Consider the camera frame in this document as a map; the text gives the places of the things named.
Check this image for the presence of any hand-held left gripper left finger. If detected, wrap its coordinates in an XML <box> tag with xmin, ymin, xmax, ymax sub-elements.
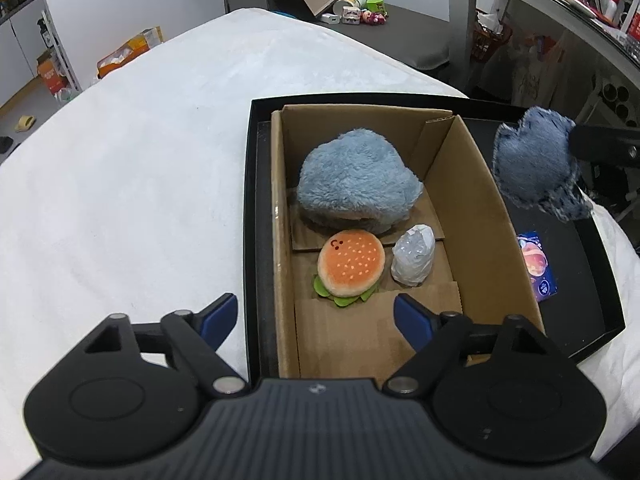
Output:
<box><xmin>82</xmin><ymin>294</ymin><xmax>248</xmax><ymax>400</ymax></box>

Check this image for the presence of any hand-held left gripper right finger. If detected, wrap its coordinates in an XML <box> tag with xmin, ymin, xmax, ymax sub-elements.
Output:
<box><xmin>384</xmin><ymin>294</ymin><xmax>553</xmax><ymax>400</ymax></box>

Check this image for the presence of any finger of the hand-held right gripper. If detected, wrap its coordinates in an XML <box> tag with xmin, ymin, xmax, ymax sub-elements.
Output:
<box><xmin>569</xmin><ymin>125</ymin><xmax>640</xmax><ymax>167</ymax></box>

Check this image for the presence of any white bundle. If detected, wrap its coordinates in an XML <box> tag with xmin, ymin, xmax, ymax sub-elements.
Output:
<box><xmin>391</xmin><ymin>224</ymin><xmax>435</xmax><ymax>289</ymax></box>

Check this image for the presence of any denim heart plush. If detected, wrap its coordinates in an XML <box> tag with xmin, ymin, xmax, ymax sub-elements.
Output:
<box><xmin>492</xmin><ymin>106</ymin><xmax>596</xmax><ymax>225</ymax></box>

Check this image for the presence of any burger plush toy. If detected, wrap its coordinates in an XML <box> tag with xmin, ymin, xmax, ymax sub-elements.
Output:
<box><xmin>313</xmin><ymin>229</ymin><xmax>387</xmax><ymax>309</ymax></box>

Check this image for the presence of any brown cardboard box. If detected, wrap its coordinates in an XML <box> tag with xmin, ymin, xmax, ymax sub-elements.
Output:
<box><xmin>270</xmin><ymin>104</ymin><xmax>546</xmax><ymax>382</ymax></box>

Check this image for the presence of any black shallow tray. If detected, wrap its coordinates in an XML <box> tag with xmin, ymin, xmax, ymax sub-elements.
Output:
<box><xmin>244</xmin><ymin>92</ymin><xmax>627</xmax><ymax>377</ymax></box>

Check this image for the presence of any blue fluffy plush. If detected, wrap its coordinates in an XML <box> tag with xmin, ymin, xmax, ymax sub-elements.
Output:
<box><xmin>296</xmin><ymin>129</ymin><xmax>425</xmax><ymax>236</ymax></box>

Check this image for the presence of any beige tote bag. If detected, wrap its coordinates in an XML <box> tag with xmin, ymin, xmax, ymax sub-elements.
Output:
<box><xmin>482</xmin><ymin>34</ymin><xmax>567</xmax><ymax>112</ymax></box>

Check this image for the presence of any white bottle red cap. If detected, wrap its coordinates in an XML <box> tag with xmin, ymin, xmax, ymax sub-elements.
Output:
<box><xmin>602</xmin><ymin>0</ymin><xmax>624</xmax><ymax>29</ymax></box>

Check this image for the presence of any blue printed packet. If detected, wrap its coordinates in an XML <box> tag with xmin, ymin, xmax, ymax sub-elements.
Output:
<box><xmin>515</xmin><ymin>231</ymin><xmax>559</xmax><ymax>304</ymax></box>

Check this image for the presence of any grey desk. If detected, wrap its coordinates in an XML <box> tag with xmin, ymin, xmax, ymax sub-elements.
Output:
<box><xmin>444</xmin><ymin>0</ymin><xmax>640</xmax><ymax>91</ymax></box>

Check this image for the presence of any red basket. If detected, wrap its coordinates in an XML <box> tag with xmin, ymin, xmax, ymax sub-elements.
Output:
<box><xmin>469</xmin><ymin>12</ymin><xmax>514</xmax><ymax>66</ymax></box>

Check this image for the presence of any grey bench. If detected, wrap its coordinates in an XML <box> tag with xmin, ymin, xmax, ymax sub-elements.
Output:
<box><xmin>300</xmin><ymin>2</ymin><xmax>451</xmax><ymax>72</ymax></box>

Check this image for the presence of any orange bag on floor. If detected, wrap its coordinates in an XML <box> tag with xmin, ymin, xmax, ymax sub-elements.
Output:
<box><xmin>96</xmin><ymin>27</ymin><xmax>164</xmax><ymax>79</ymax></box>

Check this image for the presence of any small orange carton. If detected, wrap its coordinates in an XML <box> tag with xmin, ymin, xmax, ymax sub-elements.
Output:
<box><xmin>37</xmin><ymin>50</ymin><xmax>69</xmax><ymax>94</ymax></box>

